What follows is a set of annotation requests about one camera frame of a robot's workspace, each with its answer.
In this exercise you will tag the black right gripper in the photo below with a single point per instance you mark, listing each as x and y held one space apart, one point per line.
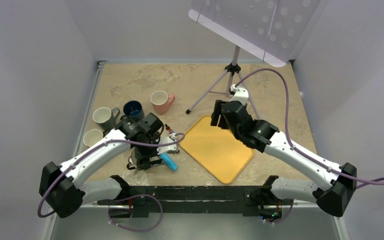
215 115

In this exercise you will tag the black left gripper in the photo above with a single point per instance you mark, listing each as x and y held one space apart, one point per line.
143 160

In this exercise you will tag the dark blue ceramic mug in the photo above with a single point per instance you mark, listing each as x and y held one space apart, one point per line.
134 110

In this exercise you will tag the grey ceramic mug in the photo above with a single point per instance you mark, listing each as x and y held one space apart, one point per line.
106 118

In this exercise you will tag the pink ceramic mug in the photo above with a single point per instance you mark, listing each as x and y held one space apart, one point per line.
161 101

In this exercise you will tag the black ceramic mug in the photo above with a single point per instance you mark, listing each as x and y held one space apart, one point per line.
93 136

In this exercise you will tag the cream mug black handle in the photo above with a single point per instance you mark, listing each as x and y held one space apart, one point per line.
132 161

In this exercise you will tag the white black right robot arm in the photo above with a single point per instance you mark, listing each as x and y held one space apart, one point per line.
330 185

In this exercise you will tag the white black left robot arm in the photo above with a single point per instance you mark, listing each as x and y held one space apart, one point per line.
63 187

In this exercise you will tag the blue toy microphone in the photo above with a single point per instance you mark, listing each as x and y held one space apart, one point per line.
167 160

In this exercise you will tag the yellow plastic tray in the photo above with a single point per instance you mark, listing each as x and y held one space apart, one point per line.
216 150

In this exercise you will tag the lilac tripod stand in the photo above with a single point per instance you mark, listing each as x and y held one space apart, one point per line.
231 70

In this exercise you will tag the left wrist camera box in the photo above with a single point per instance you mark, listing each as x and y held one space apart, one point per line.
172 148

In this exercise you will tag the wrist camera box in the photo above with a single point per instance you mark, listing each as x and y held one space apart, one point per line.
239 94
172 148

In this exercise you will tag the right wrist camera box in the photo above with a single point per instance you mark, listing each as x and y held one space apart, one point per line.
239 94

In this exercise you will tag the black table edge rail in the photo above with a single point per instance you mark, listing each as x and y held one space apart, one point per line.
247 200

